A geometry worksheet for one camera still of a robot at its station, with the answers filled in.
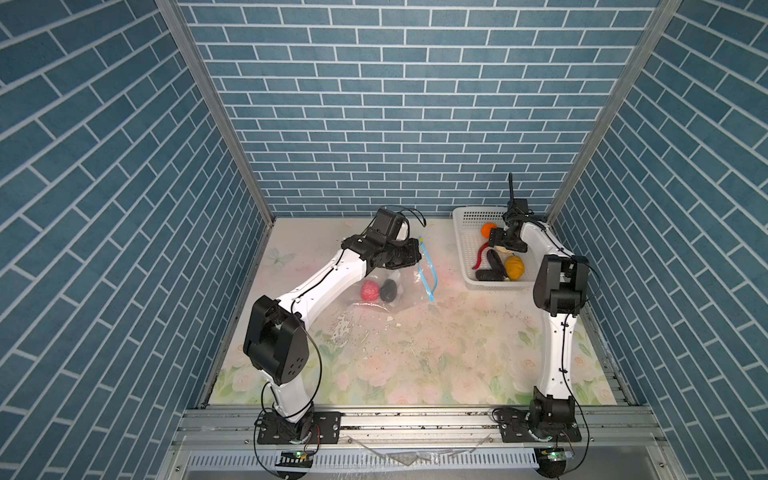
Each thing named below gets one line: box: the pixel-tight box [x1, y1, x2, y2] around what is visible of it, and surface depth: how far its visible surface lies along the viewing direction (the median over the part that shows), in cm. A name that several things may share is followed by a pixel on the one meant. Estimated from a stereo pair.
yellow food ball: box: [504, 256, 526, 281], surface depth 101 cm
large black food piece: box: [475, 269, 506, 282], surface depth 101 cm
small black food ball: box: [380, 279, 398, 302], surface depth 101 cm
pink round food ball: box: [360, 280, 380, 301], surface depth 96 cm
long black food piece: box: [487, 249, 508, 277], surface depth 106 cm
